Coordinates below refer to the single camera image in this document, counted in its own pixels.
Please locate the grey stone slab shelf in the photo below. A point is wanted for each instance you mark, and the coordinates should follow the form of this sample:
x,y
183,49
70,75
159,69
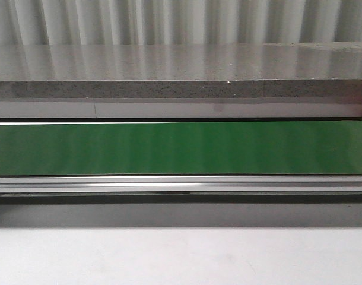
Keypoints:
x,y
171,82

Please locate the green conveyor belt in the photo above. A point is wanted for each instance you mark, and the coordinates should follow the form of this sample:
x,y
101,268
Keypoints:
x,y
278,147

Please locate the white corrugated back panel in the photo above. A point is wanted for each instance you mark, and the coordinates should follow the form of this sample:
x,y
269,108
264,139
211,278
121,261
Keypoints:
x,y
178,22

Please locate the aluminium conveyor side rail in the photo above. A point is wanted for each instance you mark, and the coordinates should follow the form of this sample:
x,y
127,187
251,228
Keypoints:
x,y
145,189

